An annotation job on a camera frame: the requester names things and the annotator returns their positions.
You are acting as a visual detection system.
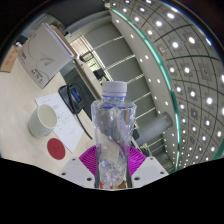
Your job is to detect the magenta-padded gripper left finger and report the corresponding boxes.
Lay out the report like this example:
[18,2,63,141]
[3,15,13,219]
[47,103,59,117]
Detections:
[59,145,98,190]

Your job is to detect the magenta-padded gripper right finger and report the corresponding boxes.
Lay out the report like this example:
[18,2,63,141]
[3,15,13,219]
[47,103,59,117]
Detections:
[127,145,170,190]

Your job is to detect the clear plastic water bottle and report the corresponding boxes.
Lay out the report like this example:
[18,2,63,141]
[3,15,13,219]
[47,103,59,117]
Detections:
[90,80,138,190]

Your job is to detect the flat round red coaster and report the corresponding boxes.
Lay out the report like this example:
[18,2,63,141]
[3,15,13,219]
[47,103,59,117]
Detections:
[46,137,67,161]

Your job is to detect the white paper cup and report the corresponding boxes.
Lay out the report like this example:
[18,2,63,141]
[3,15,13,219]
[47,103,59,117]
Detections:
[28,103,59,139]

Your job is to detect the black conference desk unit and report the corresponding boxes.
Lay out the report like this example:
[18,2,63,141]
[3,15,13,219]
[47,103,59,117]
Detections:
[58,83,94,140]

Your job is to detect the row of black office chairs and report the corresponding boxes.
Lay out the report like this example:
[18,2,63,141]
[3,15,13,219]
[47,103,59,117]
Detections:
[79,49,111,83]

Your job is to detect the white printed paper carton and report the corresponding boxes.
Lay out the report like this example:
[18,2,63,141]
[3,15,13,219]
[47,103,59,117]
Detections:
[17,22,76,90]

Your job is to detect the brown cardboard carton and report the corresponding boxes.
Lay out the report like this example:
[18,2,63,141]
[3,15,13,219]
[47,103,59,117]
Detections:
[49,23,78,58]

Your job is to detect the round ceiling lights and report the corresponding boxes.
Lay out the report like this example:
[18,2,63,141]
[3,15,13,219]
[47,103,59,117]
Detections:
[109,0,224,168]

